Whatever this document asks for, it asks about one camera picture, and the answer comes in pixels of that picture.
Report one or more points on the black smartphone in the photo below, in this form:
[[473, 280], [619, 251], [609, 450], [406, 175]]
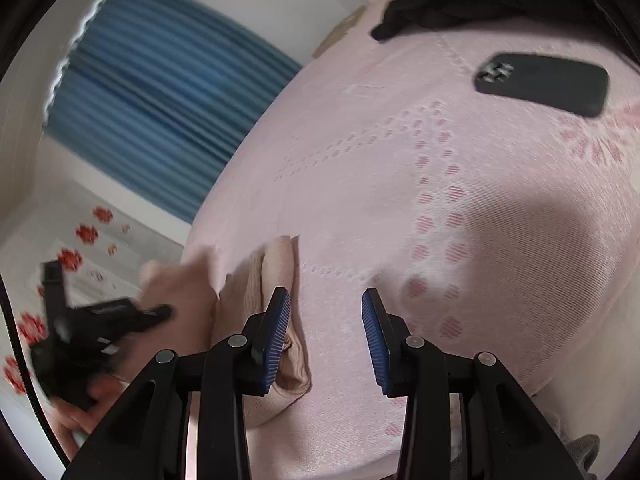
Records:
[[573, 86]]

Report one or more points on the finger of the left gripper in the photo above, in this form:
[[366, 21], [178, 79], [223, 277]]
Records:
[[148, 319]]

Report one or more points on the pink knit sweater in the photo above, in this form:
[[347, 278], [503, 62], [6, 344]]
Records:
[[202, 317]]

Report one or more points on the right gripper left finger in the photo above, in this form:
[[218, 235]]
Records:
[[143, 435]]

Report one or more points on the person left hand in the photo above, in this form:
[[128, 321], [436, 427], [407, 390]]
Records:
[[66, 419]]

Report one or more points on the pink patterned bed sheet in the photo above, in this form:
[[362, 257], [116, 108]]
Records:
[[486, 223]]

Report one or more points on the blue curtain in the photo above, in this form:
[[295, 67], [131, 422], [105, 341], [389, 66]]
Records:
[[159, 94]]

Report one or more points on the white wardrobe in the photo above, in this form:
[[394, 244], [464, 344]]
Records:
[[102, 251]]

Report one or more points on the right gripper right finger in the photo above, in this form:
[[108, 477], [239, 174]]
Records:
[[504, 436]]

